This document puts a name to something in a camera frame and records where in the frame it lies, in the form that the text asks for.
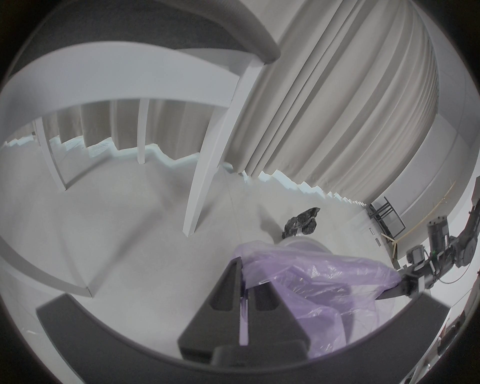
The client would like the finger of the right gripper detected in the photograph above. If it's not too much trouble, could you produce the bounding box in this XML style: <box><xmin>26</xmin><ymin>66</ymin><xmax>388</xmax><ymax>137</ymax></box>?
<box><xmin>375</xmin><ymin>278</ymin><xmax>410</xmax><ymax>301</ymax></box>

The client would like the crumpled black plastic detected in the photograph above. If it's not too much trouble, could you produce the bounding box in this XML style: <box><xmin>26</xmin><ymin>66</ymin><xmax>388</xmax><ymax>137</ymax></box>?
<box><xmin>282</xmin><ymin>207</ymin><xmax>320</xmax><ymax>241</ymax></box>

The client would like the beige curtain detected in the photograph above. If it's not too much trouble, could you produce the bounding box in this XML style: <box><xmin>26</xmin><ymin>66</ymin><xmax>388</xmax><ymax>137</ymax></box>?
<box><xmin>5</xmin><ymin>0</ymin><xmax>340</xmax><ymax>179</ymax></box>
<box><xmin>244</xmin><ymin>0</ymin><xmax>440</xmax><ymax>205</ymax></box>

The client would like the white trash bin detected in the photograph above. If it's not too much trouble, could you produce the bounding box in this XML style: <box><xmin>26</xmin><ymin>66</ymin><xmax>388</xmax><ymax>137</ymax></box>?
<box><xmin>277</xmin><ymin>236</ymin><xmax>329</xmax><ymax>259</ymax></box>

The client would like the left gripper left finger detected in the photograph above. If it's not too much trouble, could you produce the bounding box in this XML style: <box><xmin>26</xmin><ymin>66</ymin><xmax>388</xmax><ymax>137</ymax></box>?
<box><xmin>177</xmin><ymin>257</ymin><xmax>244</xmax><ymax>361</ymax></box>

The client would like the purple plastic bag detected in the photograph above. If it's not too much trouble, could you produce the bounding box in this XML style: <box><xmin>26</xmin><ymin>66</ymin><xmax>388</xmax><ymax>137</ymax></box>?
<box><xmin>232</xmin><ymin>240</ymin><xmax>405</xmax><ymax>360</ymax></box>

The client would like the dark grey white chair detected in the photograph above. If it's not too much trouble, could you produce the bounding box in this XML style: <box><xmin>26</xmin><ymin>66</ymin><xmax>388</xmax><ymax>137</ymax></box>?
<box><xmin>0</xmin><ymin>0</ymin><xmax>282</xmax><ymax>299</ymax></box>

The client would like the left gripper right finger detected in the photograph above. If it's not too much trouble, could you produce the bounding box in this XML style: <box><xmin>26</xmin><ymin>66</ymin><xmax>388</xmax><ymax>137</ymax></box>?
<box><xmin>247</xmin><ymin>281</ymin><xmax>313</xmax><ymax>361</ymax></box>

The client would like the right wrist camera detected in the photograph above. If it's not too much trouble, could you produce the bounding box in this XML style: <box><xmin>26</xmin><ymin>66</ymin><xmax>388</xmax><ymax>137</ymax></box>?
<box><xmin>406</xmin><ymin>245</ymin><xmax>427</xmax><ymax>265</ymax></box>

